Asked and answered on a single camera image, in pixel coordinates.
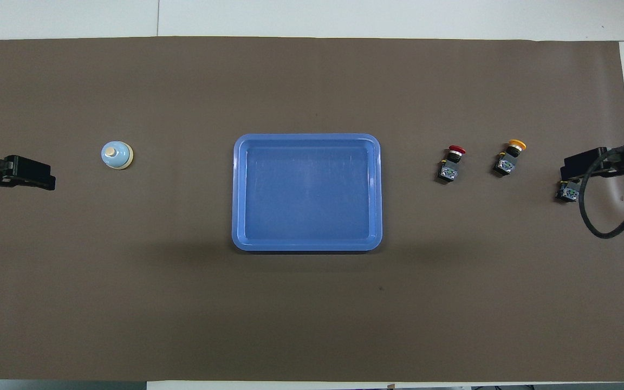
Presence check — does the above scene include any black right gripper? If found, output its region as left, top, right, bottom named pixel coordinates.
left=560, top=145, right=624, bottom=183

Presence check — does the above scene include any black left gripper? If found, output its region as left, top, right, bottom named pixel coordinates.
left=0, top=155, right=56, bottom=194

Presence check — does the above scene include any green push button switch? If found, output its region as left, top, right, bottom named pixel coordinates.
left=556, top=180, right=581, bottom=204

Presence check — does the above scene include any yellow push button switch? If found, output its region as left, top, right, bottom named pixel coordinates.
left=493, top=139, right=527, bottom=176

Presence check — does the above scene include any red push button switch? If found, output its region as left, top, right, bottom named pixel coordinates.
left=437, top=145, right=467, bottom=184

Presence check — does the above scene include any light blue call bell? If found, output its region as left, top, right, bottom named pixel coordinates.
left=101, top=140, right=134, bottom=170

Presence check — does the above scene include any blue plastic tray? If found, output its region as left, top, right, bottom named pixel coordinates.
left=231, top=133, right=383, bottom=252

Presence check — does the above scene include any brown table mat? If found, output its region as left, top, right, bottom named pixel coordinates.
left=0, top=36, right=624, bottom=382

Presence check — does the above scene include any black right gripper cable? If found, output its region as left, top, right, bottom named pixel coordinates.
left=577, top=142, right=624, bottom=239

